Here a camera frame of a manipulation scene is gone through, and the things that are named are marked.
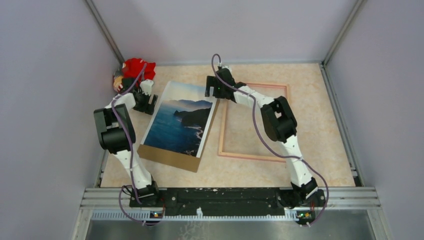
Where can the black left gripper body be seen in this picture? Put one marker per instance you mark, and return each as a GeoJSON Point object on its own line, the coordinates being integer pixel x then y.
{"type": "Point", "coordinates": [143, 105]}

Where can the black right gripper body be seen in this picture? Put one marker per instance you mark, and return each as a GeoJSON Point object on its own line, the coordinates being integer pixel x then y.
{"type": "Point", "coordinates": [220, 89]}

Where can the seascape photo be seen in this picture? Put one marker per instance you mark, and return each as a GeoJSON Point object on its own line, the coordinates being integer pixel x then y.
{"type": "Point", "coordinates": [181, 121]}

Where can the pink wooden picture frame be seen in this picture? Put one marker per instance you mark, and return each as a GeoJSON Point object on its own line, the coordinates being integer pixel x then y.
{"type": "Point", "coordinates": [237, 136]}

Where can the brown frame backing board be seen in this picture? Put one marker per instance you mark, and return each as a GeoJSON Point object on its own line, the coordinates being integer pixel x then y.
{"type": "Point", "coordinates": [169, 158]}

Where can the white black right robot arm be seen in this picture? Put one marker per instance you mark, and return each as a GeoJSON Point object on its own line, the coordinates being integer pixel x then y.
{"type": "Point", "coordinates": [280, 126]}

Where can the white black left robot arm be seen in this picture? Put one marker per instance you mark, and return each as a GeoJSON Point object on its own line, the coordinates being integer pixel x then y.
{"type": "Point", "coordinates": [116, 133]}

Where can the red crumpled cloth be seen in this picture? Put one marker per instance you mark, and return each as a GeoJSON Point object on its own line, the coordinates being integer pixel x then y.
{"type": "Point", "coordinates": [131, 68]}

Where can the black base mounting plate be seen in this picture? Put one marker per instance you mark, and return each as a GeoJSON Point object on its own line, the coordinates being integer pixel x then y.
{"type": "Point", "coordinates": [223, 202]}

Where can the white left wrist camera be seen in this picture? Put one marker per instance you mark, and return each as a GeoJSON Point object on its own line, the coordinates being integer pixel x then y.
{"type": "Point", "coordinates": [146, 87]}

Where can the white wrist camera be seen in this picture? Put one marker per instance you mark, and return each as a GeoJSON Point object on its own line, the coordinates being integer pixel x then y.
{"type": "Point", "coordinates": [146, 87]}
{"type": "Point", "coordinates": [227, 67]}

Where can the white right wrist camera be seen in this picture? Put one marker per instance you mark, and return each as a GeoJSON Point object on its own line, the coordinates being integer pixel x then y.
{"type": "Point", "coordinates": [227, 67]}

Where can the aluminium front rail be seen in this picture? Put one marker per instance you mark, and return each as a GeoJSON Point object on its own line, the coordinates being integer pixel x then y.
{"type": "Point", "coordinates": [111, 203]}

